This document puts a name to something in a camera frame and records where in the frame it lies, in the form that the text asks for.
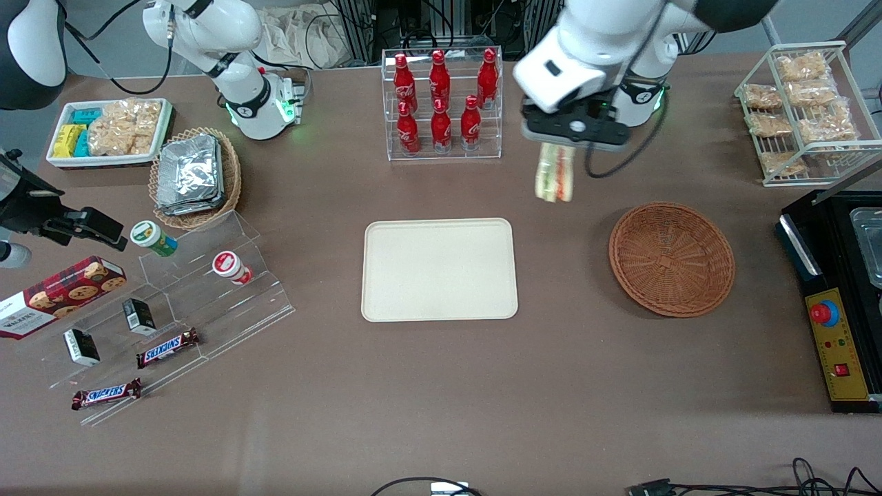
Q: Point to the clear acrylic bottle rack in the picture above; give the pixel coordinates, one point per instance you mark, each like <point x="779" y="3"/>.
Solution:
<point x="455" y="155"/>

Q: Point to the green lidded snack cup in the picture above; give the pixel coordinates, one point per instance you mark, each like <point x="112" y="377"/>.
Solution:
<point x="150" y="235"/>

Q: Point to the beige crumpled cloth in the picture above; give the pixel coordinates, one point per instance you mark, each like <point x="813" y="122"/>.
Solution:
<point x="303" y="34"/>

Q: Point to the silver foil packet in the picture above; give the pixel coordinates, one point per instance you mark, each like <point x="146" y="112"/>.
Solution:
<point x="189" y="169"/>
<point x="186" y="209"/>

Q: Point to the white rectangular snack tray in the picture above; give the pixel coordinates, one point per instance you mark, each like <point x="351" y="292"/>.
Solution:
<point x="58" y="160"/>

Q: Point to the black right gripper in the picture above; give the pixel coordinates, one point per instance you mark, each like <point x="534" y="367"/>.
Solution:
<point x="26" y="209"/>

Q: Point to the brown Snickers bar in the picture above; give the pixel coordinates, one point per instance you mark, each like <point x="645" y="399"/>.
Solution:
<point x="105" y="394"/>
<point x="167" y="348"/>

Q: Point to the small black carton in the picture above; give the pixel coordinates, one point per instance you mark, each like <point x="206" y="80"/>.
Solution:
<point x="139" y="315"/>
<point x="81" y="346"/>

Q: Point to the teal snack pack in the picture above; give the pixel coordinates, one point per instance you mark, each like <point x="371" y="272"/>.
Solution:
<point x="83" y="145"/>
<point x="87" y="116"/>

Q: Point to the beige plastic serving tray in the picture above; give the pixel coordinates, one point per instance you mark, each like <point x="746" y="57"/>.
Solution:
<point x="439" y="270"/>

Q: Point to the brown round wicker basket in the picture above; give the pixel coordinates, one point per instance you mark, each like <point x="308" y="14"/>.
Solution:
<point x="672" y="260"/>

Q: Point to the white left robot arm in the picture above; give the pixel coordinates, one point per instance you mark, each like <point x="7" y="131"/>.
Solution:
<point x="586" y="41"/>

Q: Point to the triangle sandwich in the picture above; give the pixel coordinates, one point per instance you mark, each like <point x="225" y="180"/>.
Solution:
<point x="555" y="176"/>

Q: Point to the yellow control panel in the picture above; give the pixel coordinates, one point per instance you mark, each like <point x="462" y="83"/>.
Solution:
<point x="837" y="344"/>

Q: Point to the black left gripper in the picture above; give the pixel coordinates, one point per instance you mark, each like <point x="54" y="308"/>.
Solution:
<point x="597" y="108"/>

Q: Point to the black control box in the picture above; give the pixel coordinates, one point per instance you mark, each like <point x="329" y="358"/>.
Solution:
<point x="820" y="269"/>

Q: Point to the clear metal-rimmed container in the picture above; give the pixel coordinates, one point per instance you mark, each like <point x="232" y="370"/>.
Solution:
<point x="869" y="248"/>

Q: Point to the clear bag of crackers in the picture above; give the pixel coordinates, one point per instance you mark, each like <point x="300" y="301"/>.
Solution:
<point x="124" y="127"/>

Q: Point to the clear bagged fried snack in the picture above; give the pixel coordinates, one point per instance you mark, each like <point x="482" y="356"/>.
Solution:
<point x="827" y="128"/>
<point x="803" y="67"/>
<point x="770" y="125"/>
<point x="813" y="91"/>
<point x="763" y="95"/>
<point x="782" y="163"/>

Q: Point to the red emergency stop button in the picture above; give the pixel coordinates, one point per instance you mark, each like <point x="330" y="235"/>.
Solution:
<point x="823" y="313"/>

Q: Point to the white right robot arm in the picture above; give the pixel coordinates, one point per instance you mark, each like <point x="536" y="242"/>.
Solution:
<point x="207" y="31"/>

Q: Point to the clear acrylic step display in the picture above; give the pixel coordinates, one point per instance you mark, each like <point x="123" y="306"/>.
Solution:
<point x="227" y="317"/>

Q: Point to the yellow snack pack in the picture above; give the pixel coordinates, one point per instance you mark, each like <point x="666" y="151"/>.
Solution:
<point x="65" y="140"/>

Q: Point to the red cola bottle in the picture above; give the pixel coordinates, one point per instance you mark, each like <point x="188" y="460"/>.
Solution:
<point x="487" y="79"/>
<point x="441" y="129"/>
<point x="408" y="132"/>
<point x="470" y="126"/>
<point x="404" y="81"/>
<point x="439" y="79"/>

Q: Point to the light oval wicker basket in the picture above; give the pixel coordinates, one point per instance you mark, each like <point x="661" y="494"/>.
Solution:
<point x="231" y="172"/>

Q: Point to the red lidded snack cup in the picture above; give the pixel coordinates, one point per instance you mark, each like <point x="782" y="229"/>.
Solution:
<point x="229" y="265"/>

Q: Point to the red tartan cookie box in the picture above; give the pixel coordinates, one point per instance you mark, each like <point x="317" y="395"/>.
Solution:
<point x="55" y="296"/>

